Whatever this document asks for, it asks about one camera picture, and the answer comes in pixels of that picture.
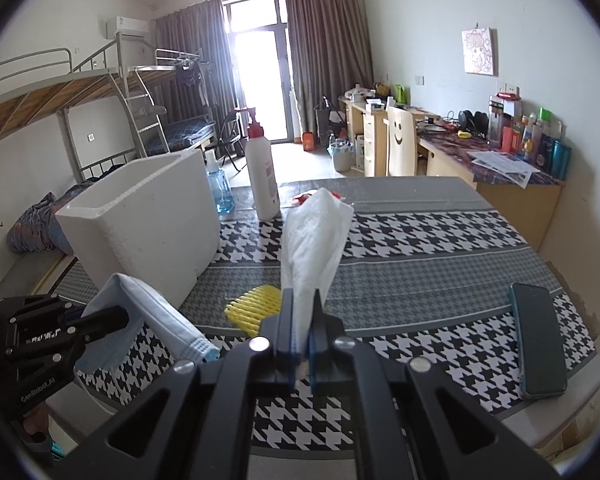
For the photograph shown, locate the blue face mask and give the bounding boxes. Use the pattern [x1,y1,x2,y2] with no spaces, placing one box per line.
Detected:
[76,273,220,374]

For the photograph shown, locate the white paper towel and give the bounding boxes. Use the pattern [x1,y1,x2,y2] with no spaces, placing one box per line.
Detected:
[280,201,354,356]

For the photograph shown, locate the person's left hand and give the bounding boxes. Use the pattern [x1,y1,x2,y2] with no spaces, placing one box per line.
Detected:
[22,402,50,438]

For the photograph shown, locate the yellow foam sponge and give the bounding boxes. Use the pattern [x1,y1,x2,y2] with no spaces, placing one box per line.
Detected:
[224,285,282,337]

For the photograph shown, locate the blue orange quilt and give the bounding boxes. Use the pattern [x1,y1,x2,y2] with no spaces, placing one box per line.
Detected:
[6,181,93,256]

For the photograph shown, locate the white foam box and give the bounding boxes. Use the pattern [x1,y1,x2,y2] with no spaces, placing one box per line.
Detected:
[56,150,220,308]

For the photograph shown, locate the houndstooth tablecloth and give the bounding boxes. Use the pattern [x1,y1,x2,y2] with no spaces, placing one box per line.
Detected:
[54,175,598,453]

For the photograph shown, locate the red snack packet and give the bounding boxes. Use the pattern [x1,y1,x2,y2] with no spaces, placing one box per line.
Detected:
[291,188,342,207]

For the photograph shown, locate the white spray bottle red top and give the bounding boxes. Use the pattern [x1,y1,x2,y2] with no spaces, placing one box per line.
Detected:
[245,107,280,221]

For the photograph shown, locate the clear blue water bottle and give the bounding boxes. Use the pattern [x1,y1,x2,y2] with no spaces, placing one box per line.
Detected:
[204,151,235,216]

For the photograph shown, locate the dark smartphone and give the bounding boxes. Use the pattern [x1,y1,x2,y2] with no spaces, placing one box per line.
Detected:
[508,283,568,400]

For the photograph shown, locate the grey metal bunk bed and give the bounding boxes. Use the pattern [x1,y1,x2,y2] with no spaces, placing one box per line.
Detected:
[0,34,175,181]

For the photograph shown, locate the orange bag on floor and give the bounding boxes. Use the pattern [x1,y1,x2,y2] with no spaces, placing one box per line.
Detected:
[301,131,315,152]

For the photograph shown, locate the far metal bunk bed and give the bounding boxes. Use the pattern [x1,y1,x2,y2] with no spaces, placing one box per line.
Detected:
[129,48,216,156]

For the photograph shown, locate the wooden smiley chair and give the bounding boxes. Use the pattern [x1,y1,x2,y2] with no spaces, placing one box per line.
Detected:
[387,106,418,177]

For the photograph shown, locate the black folding chair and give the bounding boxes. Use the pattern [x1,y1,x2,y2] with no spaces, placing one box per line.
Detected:
[216,108,247,174]

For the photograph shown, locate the long wooden desk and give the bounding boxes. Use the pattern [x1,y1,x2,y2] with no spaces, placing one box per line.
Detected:
[339,98,562,249]

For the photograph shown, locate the white papers on desk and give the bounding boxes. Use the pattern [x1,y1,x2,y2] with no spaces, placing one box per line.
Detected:
[467,151,540,188]

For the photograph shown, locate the white air conditioner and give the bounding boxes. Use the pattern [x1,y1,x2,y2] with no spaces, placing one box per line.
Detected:
[106,16,149,39]

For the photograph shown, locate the right brown curtain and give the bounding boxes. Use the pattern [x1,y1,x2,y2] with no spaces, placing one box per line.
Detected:
[285,0,374,133]

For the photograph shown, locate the brown curtain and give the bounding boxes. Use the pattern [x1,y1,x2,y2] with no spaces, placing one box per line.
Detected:
[155,0,237,125]
[285,0,374,133]

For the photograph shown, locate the left brown curtain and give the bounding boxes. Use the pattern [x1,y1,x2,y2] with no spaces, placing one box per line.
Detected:
[155,0,237,125]

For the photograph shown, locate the pink wall picture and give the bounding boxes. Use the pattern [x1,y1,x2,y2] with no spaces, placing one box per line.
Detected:
[460,27,495,76]

